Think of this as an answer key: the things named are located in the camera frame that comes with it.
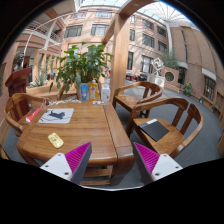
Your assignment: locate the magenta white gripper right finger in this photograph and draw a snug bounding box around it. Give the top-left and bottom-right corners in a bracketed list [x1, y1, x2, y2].
[133, 143, 182, 185]

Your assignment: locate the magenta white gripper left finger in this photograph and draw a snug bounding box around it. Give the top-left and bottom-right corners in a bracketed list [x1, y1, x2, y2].
[41, 142, 92, 185]

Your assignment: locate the yellow computer mouse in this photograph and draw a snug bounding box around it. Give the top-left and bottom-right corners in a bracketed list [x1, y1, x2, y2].
[48, 133, 64, 148]

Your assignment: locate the white mouse pad with picture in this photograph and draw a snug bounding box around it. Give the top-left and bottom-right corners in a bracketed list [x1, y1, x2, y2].
[39, 108, 74, 124]

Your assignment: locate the black notebook on chair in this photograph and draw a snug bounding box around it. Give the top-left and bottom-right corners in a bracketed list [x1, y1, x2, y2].
[139, 119, 169, 141]

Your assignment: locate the wooden table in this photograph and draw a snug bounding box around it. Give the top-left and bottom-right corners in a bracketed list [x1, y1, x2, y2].
[17, 102, 134, 185]

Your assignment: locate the near right wooden chair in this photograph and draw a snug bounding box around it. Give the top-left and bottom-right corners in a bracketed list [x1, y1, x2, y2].
[126, 97, 204, 158]

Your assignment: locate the wooden chair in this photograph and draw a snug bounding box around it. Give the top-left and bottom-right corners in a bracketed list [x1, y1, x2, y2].
[126, 97, 204, 158]
[113, 81, 163, 112]
[4, 93, 45, 136]

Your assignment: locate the red book on chair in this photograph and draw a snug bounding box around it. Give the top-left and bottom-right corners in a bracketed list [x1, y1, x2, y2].
[26, 108, 41, 123]

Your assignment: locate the far right wooden chair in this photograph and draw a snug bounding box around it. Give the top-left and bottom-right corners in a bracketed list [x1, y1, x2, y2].
[113, 81, 163, 112]

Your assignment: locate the left wooden chair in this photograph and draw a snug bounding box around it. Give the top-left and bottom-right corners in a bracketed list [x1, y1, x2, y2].
[4, 93, 45, 136]

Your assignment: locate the blue tube bottle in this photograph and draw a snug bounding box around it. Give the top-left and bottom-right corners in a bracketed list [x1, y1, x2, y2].
[81, 83, 88, 102]

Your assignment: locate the yellow spray bottle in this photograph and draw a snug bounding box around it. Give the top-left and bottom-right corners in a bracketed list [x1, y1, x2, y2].
[89, 79, 98, 101]

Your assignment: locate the white plastic bottle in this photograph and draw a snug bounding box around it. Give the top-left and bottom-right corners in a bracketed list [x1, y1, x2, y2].
[101, 84, 110, 102]

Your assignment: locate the dark red wooden lectern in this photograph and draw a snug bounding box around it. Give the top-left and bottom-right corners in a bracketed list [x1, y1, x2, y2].
[5, 68, 31, 121]

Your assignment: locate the green potted plant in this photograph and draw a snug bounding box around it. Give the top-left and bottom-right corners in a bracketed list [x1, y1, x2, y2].
[56, 44, 113, 100]

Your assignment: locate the wooden pillar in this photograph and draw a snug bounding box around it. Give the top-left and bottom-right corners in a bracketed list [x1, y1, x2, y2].
[102, 0, 154, 99]

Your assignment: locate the white sculpture on pedestal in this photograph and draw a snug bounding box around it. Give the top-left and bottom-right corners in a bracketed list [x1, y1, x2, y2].
[147, 58, 165, 88]

